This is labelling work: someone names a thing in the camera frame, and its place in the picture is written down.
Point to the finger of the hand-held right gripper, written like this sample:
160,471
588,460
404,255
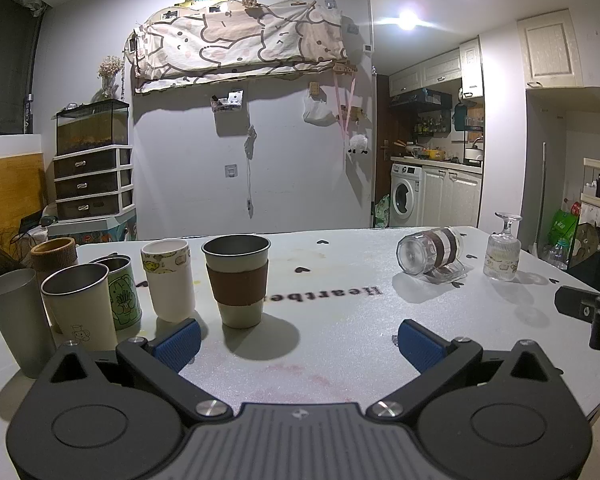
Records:
575,302

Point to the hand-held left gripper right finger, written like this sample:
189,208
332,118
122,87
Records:
420,345

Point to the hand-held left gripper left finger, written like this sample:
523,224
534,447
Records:
180,342

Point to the clear glass cup brown sleeve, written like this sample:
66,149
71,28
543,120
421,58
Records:
430,257

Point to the white cup printed band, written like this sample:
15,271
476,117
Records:
167,280

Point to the green printed steel cup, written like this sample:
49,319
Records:
124,297

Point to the ribbed stemmed glass cup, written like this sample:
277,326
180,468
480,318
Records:
504,256

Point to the steel cup brown sleeve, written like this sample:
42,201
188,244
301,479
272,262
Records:
237,280

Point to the white steel cup elephant print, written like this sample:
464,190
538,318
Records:
82,310

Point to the brown bamboo cup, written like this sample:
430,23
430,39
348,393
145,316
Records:
52,259

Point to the clear plastic water bottle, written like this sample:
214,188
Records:
560,254

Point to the green shopping bag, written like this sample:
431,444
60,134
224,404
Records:
562,227

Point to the white washing machine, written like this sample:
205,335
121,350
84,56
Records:
406,195

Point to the white kitchen base cabinet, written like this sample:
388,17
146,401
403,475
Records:
450,195

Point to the tall grey tumbler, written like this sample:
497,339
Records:
12,322

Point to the white drawer cabinet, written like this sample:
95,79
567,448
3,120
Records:
92,182

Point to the brown wooden door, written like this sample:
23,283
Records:
382,160

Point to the white plush toy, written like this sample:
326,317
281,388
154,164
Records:
357,143

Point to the wooden board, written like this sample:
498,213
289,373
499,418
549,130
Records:
10,195

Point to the glass fish tank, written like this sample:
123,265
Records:
92,127

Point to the pink ribbon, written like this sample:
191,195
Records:
347,105

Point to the white plastic bag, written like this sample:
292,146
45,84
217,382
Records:
315,111

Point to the dried flower bouquet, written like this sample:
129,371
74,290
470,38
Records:
109,72

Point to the printed blanket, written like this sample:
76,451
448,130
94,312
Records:
240,40

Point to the ceiling spotlight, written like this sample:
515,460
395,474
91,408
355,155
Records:
407,19

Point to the white wall socket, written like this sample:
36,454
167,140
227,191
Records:
229,170

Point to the black kitchen wall shelf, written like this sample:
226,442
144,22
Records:
422,110

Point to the metal wall bracket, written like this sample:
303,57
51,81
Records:
227,100

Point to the white tall wall cabinet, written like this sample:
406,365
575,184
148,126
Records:
550,50

